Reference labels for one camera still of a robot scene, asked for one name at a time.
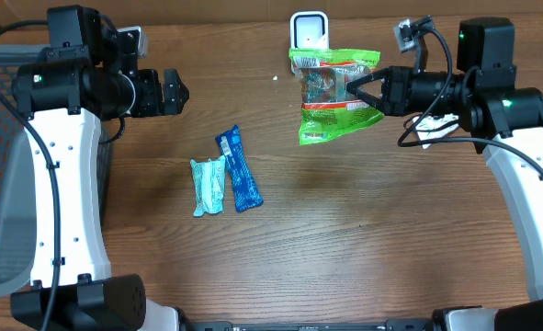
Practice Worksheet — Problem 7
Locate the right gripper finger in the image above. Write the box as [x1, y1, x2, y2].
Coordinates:
[346, 68, 389, 91]
[346, 87, 384, 111]

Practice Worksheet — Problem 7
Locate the blue snack bar wrapper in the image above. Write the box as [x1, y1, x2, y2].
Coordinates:
[215, 125, 264, 212]

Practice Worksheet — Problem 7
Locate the white tube gold cap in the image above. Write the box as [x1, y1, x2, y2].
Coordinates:
[414, 114, 459, 141]

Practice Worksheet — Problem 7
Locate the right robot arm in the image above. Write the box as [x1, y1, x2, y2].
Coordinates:
[346, 17, 543, 330]

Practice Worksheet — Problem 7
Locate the grey plastic basket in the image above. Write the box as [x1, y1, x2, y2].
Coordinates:
[0, 43, 113, 298]

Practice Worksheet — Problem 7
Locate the green snack bag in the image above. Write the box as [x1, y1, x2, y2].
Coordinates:
[288, 48, 384, 145]

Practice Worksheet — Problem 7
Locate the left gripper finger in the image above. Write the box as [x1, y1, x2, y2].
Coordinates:
[163, 95, 189, 115]
[163, 69, 189, 97]

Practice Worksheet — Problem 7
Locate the teal tissue pack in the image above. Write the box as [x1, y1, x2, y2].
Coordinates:
[190, 155, 226, 217]

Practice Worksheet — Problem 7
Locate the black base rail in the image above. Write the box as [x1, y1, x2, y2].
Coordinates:
[174, 305, 516, 331]

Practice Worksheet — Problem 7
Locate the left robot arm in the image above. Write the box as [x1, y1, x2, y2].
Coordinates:
[10, 6, 189, 330]

